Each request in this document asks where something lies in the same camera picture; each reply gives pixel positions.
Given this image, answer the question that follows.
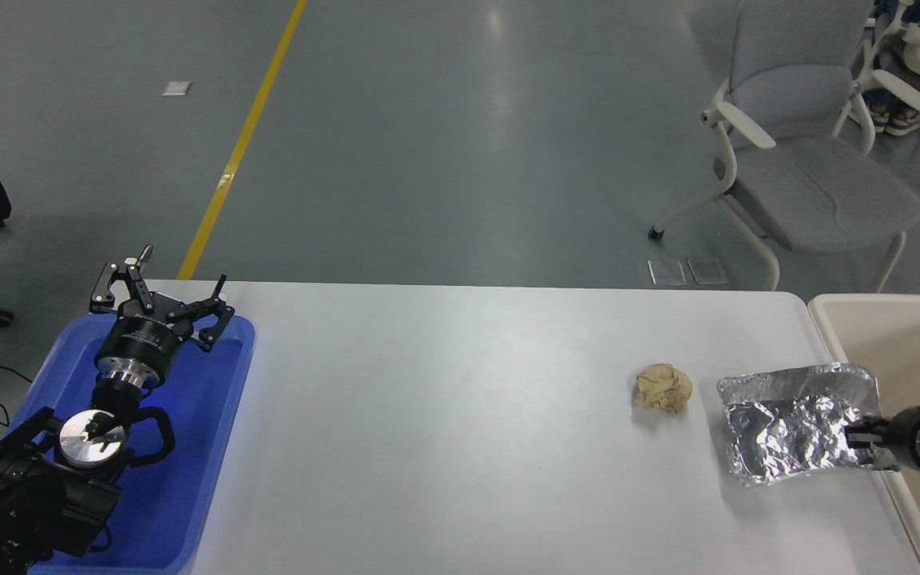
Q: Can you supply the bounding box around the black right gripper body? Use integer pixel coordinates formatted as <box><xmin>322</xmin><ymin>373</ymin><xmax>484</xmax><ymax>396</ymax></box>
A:
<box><xmin>881</xmin><ymin>405</ymin><xmax>920</xmax><ymax>474</ymax></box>

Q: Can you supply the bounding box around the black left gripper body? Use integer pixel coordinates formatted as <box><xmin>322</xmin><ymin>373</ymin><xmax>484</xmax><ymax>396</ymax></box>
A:
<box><xmin>95</xmin><ymin>312</ymin><xmax>190</xmax><ymax>377</ymax></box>

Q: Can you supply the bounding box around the foil plate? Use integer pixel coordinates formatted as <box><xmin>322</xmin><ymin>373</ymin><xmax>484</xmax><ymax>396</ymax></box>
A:
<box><xmin>717</xmin><ymin>363</ymin><xmax>881</xmax><ymax>487</ymax></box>

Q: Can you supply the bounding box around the clear floor plate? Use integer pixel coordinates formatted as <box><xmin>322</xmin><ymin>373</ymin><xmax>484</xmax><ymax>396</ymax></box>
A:
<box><xmin>647</xmin><ymin>258</ymin><xmax>688</xmax><ymax>287</ymax></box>
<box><xmin>686</xmin><ymin>256</ymin><xmax>729</xmax><ymax>285</ymax></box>

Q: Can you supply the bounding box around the large pale bin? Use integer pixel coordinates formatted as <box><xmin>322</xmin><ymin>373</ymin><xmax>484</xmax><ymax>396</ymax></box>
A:
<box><xmin>807</xmin><ymin>293</ymin><xmax>920</xmax><ymax>575</ymax></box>

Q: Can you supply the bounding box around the blue plastic tray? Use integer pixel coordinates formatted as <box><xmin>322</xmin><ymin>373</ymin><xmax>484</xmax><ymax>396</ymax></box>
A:
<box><xmin>0</xmin><ymin>314</ymin><xmax>257</xmax><ymax>574</ymax></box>

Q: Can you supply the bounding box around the crumpled tan paper ball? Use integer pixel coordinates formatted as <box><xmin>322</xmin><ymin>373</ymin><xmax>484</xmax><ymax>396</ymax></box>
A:
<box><xmin>632</xmin><ymin>363</ymin><xmax>694</xmax><ymax>416</ymax></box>

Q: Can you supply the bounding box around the grey office chair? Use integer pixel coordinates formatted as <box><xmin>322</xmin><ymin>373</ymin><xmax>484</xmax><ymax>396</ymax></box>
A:
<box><xmin>648</xmin><ymin>0</ymin><xmax>920</xmax><ymax>293</ymax></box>

